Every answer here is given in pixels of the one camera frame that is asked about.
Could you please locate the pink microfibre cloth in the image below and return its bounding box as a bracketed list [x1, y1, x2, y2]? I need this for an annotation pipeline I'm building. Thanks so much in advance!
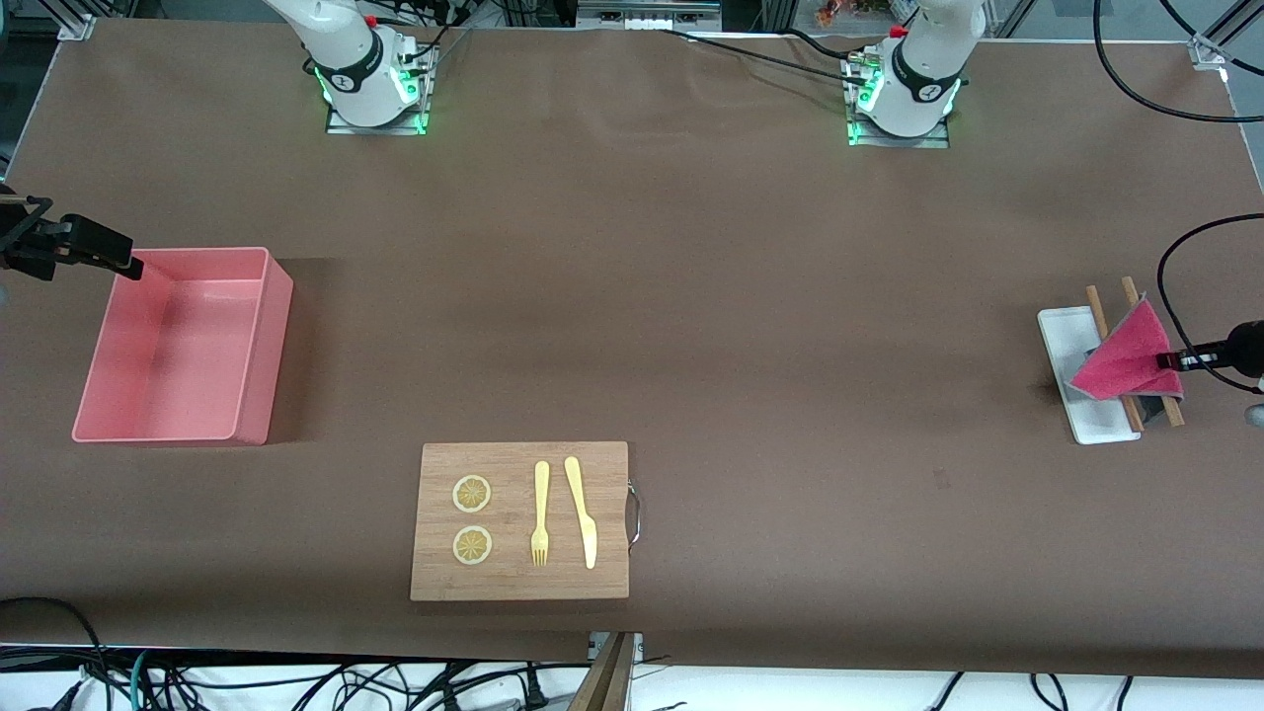
[1069, 294, 1185, 402]

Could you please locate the pink plastic bin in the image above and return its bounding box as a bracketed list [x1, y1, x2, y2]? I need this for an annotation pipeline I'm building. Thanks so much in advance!
[71, 247, 294, 446]

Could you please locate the yellow plastic fork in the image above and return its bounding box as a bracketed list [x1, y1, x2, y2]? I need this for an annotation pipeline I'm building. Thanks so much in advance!
[530, 461, 551, 568]

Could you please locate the bamboo cutting board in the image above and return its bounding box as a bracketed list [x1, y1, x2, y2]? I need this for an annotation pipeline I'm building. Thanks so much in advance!
[410, 441, 643, 602]

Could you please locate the yellow plastic knife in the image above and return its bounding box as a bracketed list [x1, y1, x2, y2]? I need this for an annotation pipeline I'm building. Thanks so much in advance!
[564, 456, 598, 571]

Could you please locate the wooden beam under table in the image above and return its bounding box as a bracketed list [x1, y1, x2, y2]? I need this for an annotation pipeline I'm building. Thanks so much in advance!
[568, 632, 636, 711]

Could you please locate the white rack base plate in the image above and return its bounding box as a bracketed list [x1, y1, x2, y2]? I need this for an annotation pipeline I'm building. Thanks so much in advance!
[1037, 306, 1142, 445]

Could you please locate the black looping floor cable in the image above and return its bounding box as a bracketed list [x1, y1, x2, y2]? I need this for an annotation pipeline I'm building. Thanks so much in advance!
[0, 596, 108, 711]

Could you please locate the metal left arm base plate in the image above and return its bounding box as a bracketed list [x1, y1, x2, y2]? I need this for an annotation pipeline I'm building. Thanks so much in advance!
[846, 49, 951, 149]

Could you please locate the black cable across table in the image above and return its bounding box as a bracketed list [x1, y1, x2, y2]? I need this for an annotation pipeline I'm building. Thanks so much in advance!
[652, 27, 875, 88]

